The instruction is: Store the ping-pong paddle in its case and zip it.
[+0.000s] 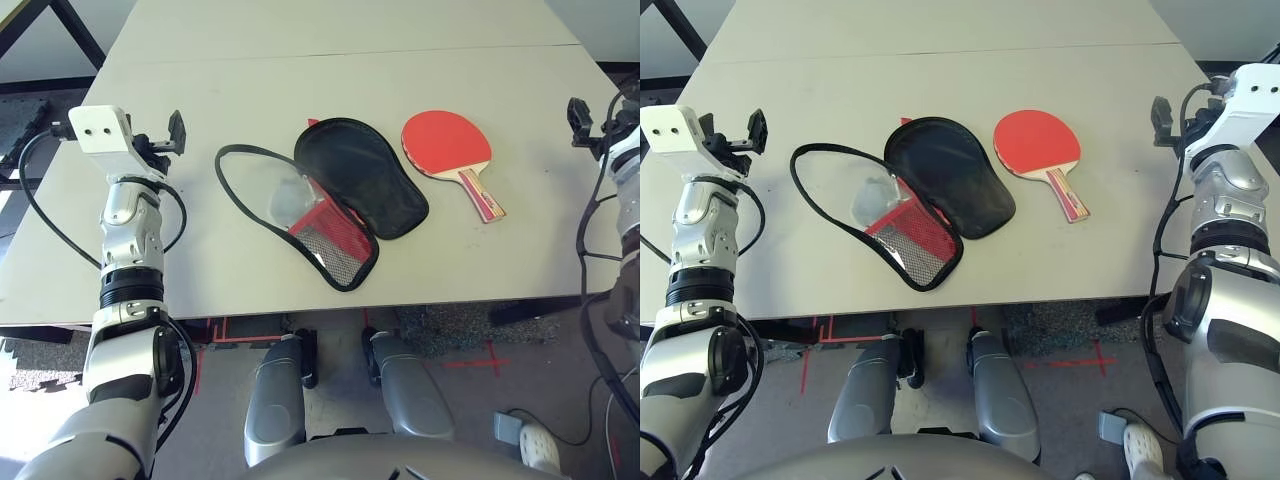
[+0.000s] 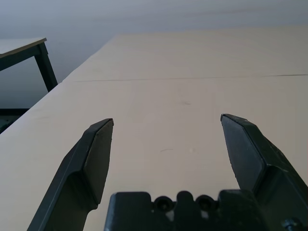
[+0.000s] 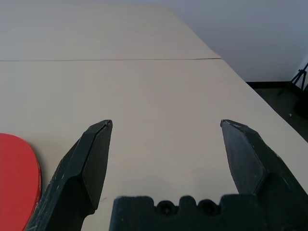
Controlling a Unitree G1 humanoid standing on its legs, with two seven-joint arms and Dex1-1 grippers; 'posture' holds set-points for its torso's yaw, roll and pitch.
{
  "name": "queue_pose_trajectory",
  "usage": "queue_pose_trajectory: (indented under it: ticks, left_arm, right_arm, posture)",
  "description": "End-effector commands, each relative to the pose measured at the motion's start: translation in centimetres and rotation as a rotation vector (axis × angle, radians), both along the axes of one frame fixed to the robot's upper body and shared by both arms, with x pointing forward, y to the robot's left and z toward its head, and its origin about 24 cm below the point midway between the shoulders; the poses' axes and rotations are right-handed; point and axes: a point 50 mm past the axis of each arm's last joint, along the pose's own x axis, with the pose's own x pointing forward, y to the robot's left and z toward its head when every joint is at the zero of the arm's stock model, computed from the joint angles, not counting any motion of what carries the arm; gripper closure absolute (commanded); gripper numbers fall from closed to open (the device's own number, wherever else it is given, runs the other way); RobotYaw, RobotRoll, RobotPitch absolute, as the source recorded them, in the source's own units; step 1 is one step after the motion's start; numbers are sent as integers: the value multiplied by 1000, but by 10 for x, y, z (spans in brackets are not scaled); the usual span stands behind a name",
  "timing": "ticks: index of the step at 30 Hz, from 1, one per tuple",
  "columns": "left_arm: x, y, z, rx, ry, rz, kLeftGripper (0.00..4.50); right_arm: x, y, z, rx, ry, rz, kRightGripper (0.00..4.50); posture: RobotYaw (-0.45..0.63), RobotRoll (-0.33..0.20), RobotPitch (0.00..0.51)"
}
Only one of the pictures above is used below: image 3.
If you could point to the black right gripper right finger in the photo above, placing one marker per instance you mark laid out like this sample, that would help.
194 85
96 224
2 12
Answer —
276 183

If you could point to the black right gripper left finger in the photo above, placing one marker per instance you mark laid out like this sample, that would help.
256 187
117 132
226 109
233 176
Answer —
72 187

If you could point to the red ping-pong paddle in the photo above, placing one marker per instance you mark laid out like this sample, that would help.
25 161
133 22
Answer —
16 173

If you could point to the black camera tripod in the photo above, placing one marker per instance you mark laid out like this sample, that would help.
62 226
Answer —
295 80

